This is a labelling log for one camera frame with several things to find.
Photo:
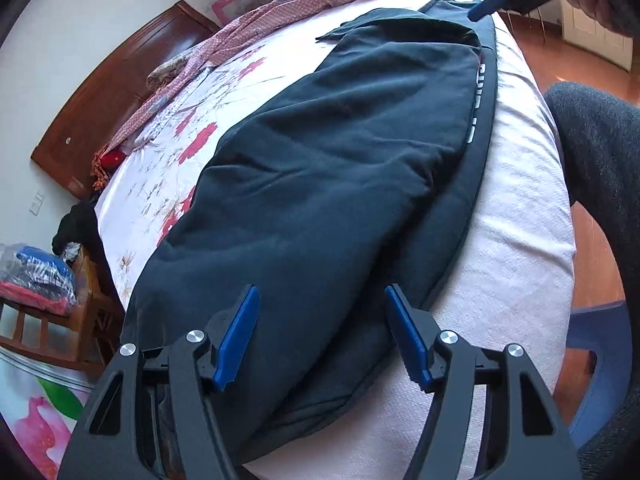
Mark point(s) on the dark teal pants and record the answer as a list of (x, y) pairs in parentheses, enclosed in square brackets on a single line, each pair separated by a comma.
[(325, 200)]

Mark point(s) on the person's leg in dark trousers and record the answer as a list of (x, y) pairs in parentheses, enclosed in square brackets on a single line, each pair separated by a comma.
[(607, 210)]

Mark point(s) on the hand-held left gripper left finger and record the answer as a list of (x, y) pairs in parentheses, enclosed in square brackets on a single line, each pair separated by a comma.
[(235, 340)]

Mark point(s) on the pink patterned quilt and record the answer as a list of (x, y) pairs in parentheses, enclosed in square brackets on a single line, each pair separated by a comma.
[(260, 20)]

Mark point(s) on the plastic bag of clothes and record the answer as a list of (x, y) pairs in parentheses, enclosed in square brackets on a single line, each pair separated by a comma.
[(35, 280)]

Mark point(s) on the wooden chair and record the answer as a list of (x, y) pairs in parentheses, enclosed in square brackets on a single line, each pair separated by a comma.
[(60, 325)]

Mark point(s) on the small red object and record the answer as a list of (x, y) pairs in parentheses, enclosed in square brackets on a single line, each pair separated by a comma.
[(112, 159)]

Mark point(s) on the white wall switch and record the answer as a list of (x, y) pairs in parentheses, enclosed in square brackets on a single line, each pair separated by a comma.
[(36, 203)]

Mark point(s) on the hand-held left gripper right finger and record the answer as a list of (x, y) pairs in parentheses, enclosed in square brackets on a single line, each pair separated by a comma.
[(407, 340)]

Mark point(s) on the floral printed cloth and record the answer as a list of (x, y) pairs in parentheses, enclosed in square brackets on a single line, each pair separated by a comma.
[(35, 420)]

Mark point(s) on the blue plastic stool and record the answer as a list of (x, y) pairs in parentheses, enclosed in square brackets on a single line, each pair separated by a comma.
[(595, 370)]

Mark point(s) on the bed with floral sheet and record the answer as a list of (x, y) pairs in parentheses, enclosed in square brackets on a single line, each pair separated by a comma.
[(515, 220)]

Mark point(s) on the black cloth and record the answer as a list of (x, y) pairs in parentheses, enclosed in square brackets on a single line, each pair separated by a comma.
[(75, 232)]

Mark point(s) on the wooden headboard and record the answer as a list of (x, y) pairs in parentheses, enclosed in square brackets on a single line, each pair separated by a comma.
[(105, 95)]

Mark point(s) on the white cabinet door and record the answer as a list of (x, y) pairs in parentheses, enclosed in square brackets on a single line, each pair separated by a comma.
[(597, 35)]

